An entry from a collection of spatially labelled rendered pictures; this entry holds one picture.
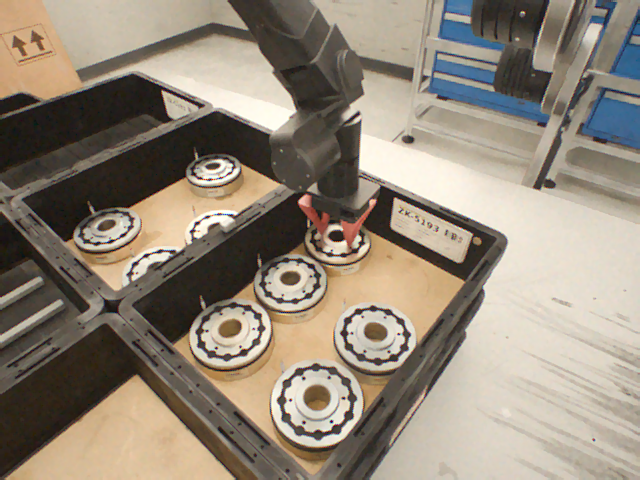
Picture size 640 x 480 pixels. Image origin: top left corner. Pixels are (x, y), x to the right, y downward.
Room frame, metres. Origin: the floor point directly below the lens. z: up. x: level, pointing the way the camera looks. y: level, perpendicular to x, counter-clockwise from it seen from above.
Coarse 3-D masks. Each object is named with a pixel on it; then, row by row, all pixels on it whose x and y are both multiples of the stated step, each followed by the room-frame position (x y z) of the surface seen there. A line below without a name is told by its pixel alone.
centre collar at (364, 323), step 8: (368, 320) 0.31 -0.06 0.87; (376, 320) 0.31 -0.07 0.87; (384, 320) 0.31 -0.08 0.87; (360, 328) 0.30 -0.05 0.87; (384, 328) 0.30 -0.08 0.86; (392, 328) 0.30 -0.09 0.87; (360, 336) 0.28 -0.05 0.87; (392, 336) 0.28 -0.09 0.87; (368, 344) 0.27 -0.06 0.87; (376, 344) 0.27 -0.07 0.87; (384, 344) 0.27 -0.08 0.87
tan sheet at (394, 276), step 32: (384, 256) 0.46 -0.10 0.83; (352, 288) 0.39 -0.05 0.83; (384, 288) 0.39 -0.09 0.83; (416, 288) 0.39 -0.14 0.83; (448, 288) 0.39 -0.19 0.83; (320, 320) 0.33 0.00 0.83; (416, 320) 0.33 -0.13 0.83; (288, 352) 0.28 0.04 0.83; (320, 352) 0.28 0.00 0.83; (224, 384) 0.24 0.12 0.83; (256, 384) 0.24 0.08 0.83; (384, 384) 0.24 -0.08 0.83; (256, 416) 0.20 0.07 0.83
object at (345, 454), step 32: (288, 192) 0.49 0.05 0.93; (480, 224) 0.42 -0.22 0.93; (192, 256) 0.36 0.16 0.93; (128, 320) 0.26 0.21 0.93; (448, 320) 0.26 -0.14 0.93; (160, 352) 0.22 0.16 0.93; (416, 352) 0.22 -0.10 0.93; (192, 384) 0.19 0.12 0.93; (224, 416) 0.16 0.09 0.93; (384, 416) 0.16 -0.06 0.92; (256, 448) 0.13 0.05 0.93; (352, 448) 0.13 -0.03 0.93
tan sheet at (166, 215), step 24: (168, 192) 0.63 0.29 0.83; (240, 192) 0.62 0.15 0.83; (264, 192) 0.62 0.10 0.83; (144, 216) 0.55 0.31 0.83; (168, 216) 0.55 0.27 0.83; (192, 216) 0.55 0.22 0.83; (72, 240) 0.49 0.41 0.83; (168, 240) 0.49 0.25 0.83; (96, 264) 0.44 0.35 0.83; (120, 264) 0.44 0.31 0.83; (120, 288) 0.39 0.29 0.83
